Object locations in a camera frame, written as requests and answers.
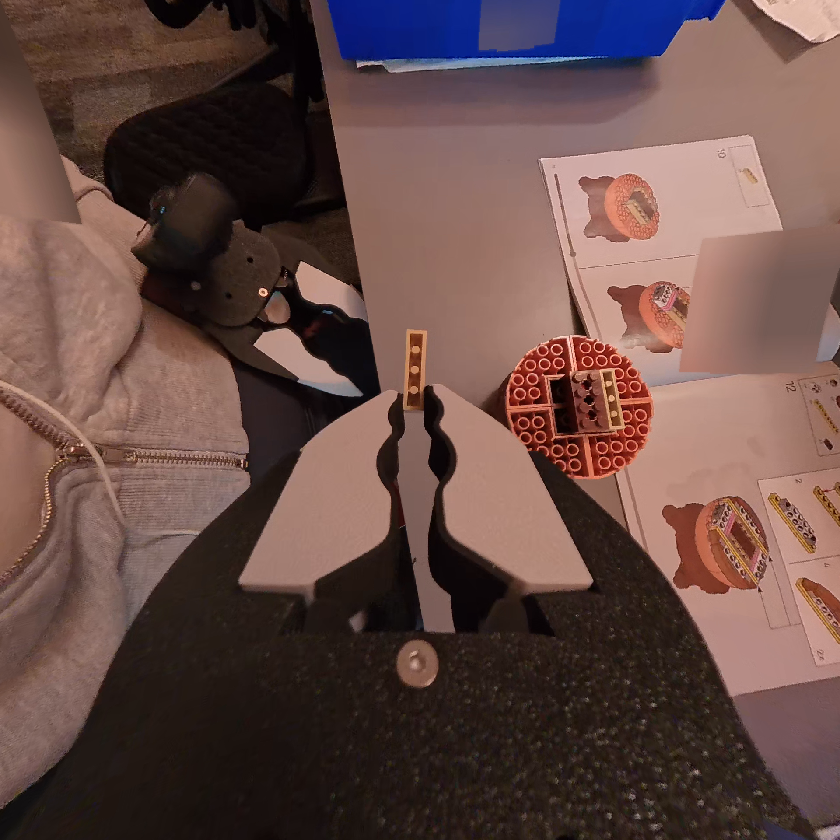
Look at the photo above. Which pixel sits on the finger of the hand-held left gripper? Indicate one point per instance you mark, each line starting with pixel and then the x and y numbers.
pixel 309 361
pixel 328 289

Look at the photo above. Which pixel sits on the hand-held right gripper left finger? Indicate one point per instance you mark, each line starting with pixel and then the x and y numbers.
pixel 315 525

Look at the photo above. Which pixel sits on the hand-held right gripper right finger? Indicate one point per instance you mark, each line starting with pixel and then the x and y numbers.
pixel 519 525

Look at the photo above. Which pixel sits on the round orange lego pot build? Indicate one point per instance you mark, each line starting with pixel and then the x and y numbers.
pixel 538 440

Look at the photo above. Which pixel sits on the tan brick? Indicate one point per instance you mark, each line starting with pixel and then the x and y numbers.
pixel 574 400
pixel 415 370

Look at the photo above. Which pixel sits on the grey desk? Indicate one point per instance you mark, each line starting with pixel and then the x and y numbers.
pixel 433 197

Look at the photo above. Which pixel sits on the open building instruction booklet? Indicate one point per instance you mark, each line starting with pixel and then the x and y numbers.
pixel 735 617

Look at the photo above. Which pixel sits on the blue plastic bin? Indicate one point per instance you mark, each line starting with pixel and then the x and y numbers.
pixel 433 26

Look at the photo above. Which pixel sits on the white paper bag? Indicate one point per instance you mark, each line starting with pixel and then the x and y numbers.
pixel 801 16

